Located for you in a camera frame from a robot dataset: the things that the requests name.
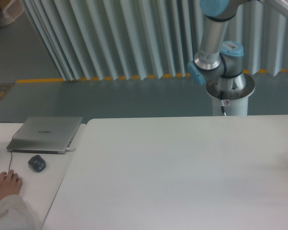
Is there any person's hand on mouse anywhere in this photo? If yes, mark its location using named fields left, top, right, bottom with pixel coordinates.
left=0, top=170, right=23, bottom=201

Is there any white sleeved forearm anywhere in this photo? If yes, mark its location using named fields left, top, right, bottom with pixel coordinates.
left=0, top=195, right=36, bottom=230

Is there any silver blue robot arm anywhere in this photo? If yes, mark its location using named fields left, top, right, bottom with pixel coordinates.
left=187, top=0, right=288, bottom=85

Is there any dark earbuds case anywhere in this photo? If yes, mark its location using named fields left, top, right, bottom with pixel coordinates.
left=28, top=155, right=47, bottom=173

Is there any silver closed laptop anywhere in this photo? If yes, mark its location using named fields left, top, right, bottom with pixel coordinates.
left=6, top=116, right=82, bottom=154

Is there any white laptop plug connector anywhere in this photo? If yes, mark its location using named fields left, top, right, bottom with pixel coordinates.
left=66, top=148, right=76, bottom=152

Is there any white folding partition screen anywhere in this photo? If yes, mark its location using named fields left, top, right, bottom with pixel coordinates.
left=22, top=0, right=288, bottom=81

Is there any clear plastic bag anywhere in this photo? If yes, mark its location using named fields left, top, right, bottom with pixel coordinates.
left=0, top=0, right=24, bottom=27

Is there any black mouse cable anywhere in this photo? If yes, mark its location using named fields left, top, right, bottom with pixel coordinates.
left=0, top=121, right=23, bottom=172

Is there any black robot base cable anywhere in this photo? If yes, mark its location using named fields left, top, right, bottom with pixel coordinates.
left=220, top=90, right=228, bottom=117

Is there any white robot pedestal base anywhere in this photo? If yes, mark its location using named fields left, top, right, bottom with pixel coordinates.
left=206, top=73, right=255, bottom=116

